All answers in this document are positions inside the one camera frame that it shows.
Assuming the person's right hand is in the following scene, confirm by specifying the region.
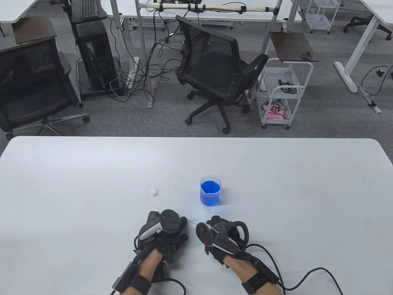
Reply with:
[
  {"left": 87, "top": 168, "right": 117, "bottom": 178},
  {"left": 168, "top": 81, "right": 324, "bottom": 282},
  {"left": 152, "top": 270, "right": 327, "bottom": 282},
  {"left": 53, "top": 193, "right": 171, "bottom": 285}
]
[{"left": 205, "top": 216, "right": 258, "bottom": 266}]

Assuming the person's left hand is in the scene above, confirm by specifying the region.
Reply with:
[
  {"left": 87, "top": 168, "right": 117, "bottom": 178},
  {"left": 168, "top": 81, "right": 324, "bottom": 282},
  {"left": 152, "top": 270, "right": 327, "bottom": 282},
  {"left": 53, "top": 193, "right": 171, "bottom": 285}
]
[{"left": 133, "top": 210, "right": 189, "bottom": 265}]

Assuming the clear culture dish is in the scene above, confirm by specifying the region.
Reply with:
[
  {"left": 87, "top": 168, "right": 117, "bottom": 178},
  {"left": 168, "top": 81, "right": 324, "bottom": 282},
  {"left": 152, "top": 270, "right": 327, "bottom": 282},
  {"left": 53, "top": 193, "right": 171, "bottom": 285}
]
[{"left": 185, "top": 218, "right": 206, "bottom": 246}]

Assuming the beaker of blue dye solution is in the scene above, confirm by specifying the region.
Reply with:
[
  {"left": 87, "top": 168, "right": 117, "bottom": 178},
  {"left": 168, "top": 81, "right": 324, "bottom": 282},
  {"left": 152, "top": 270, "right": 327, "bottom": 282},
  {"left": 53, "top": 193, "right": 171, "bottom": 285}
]
[{"left": 200, "top": 175, "right": 222, "bottom": 207}]

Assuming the person's right forearm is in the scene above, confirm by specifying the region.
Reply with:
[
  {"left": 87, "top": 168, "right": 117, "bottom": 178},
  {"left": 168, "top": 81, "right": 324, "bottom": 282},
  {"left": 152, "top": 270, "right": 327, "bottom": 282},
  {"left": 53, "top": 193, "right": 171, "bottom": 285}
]
[{"left": 223, "top": 256, "right": 282, "bottom": 295}]

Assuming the person's left forearm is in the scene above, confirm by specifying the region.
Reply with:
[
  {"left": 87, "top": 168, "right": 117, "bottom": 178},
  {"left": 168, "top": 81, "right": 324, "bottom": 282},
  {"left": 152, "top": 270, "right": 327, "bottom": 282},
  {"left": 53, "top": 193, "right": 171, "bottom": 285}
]
[{"left": 121, "top": 249, "right": 163, "bottom": 295}]

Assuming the black white left hand controller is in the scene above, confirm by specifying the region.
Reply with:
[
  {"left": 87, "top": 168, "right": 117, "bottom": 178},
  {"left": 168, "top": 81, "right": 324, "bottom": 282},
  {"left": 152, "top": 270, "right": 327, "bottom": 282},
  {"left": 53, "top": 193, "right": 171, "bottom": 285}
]
[{"left": 139, "top": 209, "right": 181, "bottom": 239}]

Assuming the black white hand controller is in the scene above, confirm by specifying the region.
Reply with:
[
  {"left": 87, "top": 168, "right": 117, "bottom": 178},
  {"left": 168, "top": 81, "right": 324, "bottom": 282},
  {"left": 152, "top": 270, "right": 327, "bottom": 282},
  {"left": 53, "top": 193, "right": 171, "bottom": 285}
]
[
  {"left": 139, "top": 209, "right": 181, "bottom": 239},
  {"left": 196, "top": 221, "right": 249, "bottom": 255}
]

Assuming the black white right hand controller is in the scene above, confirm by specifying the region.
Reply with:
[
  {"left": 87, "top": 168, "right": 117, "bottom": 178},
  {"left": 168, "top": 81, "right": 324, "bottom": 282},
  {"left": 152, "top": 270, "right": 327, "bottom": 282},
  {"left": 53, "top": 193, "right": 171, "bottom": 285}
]
[{"left": 196, "top": 221, "right": 249, "bottom": 255}]

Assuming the black right wrist sensor unit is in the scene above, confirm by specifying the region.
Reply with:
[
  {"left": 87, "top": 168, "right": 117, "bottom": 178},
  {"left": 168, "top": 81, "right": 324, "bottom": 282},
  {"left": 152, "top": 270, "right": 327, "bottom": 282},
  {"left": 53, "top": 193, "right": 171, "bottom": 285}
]
[{"left": 241, "top": 259, "right": 281, "bottom": 295}]

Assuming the black wrist sensor unit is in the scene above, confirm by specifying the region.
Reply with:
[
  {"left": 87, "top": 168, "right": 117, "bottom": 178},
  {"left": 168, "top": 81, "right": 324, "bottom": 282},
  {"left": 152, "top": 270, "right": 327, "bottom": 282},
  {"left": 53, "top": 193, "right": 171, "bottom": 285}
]
[
  {"left": 111, "top": 261, "right": 168, "bottom": 293},
  {"left": 241, "top": 259, "right": 281, "bottom": 295}
]

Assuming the black left wrist sensor unit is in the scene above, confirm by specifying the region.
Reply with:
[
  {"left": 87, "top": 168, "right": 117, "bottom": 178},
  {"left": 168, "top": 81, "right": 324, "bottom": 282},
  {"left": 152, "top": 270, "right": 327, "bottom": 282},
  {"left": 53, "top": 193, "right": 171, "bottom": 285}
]
[{"left": 111, "top": 261, "right": 168, "bottom": 293}]

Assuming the pink cloth item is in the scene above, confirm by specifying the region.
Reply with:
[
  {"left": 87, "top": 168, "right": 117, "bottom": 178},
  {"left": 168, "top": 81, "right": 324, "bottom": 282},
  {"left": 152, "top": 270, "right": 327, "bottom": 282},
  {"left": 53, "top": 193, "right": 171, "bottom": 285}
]
[{"left": 262, "top": 101, "right": 292, "bottom": 120}]

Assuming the white power strip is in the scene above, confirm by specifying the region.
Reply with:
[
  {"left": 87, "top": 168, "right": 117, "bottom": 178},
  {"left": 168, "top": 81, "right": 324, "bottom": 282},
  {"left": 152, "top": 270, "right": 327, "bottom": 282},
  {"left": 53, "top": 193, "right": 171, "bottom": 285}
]
[{"left": 127, "top": 57, "right": 140, "bottom": 89}]

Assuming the white utility cart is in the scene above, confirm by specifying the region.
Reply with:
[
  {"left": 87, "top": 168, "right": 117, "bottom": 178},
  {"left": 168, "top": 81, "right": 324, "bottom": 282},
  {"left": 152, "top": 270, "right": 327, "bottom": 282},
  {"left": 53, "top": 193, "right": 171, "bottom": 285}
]
[{"left": 256, "top": 58, "right": 313, "bottom": 130}]

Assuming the grey computer stand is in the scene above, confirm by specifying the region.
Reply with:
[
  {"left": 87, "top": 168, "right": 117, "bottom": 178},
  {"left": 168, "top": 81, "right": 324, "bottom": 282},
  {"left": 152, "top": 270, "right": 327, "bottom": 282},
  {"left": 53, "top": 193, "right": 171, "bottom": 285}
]
[{"left": 76, "top": 57, "right": 126, "bottom": 99}]

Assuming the black mesh office chair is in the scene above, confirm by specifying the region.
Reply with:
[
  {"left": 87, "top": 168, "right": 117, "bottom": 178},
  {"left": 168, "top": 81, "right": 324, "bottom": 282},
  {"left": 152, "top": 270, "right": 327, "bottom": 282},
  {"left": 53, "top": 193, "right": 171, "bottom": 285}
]
[{"left": 175, "top": 15, "right": 269, "bottom": 135}]

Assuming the black computer tower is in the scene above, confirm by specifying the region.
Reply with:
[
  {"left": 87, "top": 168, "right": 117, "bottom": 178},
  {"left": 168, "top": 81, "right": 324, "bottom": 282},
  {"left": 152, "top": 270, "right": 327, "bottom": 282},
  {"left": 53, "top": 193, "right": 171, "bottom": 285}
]
[{"left": 75, "top": 18, "right": 119, "bottom": 92}]

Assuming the black chair with chrome base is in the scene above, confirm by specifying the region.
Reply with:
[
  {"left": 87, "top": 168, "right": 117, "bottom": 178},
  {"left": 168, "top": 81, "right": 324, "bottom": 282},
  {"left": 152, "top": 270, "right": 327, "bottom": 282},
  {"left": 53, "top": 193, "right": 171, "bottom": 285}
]
[{"left": 0, "top": 38, "right": 90, "bottom": 141}]

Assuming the brown side table top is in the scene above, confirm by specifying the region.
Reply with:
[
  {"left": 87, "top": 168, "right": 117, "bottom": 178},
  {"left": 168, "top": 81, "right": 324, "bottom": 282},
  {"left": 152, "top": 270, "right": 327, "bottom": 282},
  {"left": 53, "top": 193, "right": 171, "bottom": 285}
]
[{"left": 269, "top": 32, "right": 319, "bottom": 63}]

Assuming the long white desk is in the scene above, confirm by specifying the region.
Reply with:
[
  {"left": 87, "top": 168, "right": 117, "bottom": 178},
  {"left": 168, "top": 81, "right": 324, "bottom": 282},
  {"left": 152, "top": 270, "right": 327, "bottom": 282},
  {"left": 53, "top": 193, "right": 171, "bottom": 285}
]
[{"left": 100, "top": 0, "right": 303, "bottom": 23}]

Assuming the beige padded rod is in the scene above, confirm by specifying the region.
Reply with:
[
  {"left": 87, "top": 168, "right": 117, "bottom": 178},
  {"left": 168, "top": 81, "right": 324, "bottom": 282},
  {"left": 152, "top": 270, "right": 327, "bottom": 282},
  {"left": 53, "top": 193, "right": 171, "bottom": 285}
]
[{"left": 147, "top": 2, "right": 276, "bottom": 13}]

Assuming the dark brown side table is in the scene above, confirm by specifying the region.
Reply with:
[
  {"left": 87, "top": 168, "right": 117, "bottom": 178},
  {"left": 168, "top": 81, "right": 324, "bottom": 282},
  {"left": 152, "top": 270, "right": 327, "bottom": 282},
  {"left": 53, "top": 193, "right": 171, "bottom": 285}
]
[{"left": 12, "top": 16, "right": 58, "bottom": 45}]

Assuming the white desk with white leg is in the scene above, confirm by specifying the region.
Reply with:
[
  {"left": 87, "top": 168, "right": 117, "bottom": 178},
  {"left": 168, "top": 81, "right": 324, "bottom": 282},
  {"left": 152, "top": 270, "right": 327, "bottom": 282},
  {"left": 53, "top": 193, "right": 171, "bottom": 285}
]
[{"left": 334, "top": 0, "right": 393, "bottom": 93}]

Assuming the black chair base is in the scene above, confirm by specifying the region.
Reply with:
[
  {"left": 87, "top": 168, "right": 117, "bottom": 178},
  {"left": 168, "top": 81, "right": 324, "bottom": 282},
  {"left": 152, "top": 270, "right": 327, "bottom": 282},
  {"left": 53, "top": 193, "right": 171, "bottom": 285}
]
[{"left": 343, "top": 15, "right": 393, "bottom": 40}]

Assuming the white desk with curved edge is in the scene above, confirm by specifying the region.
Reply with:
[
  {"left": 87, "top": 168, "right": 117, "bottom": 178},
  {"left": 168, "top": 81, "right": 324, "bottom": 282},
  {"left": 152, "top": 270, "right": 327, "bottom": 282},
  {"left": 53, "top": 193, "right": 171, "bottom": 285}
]
[{"left": 0, "top": 0, "right": 72, "bottom": 23}]

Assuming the black left glove cable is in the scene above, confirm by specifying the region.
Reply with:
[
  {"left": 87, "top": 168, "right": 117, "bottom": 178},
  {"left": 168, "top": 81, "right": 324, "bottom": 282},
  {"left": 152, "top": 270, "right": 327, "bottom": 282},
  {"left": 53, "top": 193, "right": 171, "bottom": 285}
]
[{"left": 160, "top": 277, "right": 186, "bottom": 295}]

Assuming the black glove cable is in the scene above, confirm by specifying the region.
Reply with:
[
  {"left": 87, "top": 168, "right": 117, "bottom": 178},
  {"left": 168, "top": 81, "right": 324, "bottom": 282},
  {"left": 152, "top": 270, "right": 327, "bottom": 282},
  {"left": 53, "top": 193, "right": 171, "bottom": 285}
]
[
  {"left": 245, "top": 244, "right": 345, "bottom": 295},
  {"left": 160, "top": 277, "right": 186, "bottom": 295}
]

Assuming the black right glove cable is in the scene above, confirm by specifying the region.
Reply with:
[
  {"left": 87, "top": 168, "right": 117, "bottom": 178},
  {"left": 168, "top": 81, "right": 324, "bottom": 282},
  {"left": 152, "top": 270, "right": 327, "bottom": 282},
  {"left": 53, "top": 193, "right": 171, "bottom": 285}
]
[{"left": 245, "top": 244, "right": 345, "bottom": 295}]

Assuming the tangle of black floor cables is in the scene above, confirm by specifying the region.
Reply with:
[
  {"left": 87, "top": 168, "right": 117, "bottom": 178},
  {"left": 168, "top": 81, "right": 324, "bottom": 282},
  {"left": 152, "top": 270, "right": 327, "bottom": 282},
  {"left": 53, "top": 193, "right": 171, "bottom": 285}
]
[{"left": 109, "top": 18, "right": 191, "bottom": 102}]

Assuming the black wire frame object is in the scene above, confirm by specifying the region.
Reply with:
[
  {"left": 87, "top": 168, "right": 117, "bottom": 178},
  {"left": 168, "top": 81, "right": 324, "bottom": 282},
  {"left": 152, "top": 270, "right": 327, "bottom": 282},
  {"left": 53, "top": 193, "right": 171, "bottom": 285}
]
[{"left": 278, "top": 79, "right": 300, "bottom": 93}]

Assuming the aluminium floor rail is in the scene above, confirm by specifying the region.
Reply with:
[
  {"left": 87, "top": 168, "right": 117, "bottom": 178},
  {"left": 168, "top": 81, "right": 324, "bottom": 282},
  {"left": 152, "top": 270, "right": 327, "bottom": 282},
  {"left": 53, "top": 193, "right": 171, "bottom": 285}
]
[{"left": 359, "top": 86, "right": 382, "bottom": 114}]

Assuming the black looped floor cable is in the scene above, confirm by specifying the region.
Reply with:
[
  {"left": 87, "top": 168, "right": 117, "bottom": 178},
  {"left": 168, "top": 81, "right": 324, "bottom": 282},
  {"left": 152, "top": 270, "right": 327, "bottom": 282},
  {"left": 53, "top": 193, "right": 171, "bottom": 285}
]
[{"left": 361, "top": 64, "right": 393, "bottom": 96}]

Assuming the small white wire cart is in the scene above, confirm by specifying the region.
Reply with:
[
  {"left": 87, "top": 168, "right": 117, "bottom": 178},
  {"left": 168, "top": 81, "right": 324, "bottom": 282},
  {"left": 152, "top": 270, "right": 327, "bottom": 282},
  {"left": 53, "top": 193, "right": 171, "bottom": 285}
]
[{"left": 305, "top": 0, "right": 341, "bottom": 34}]

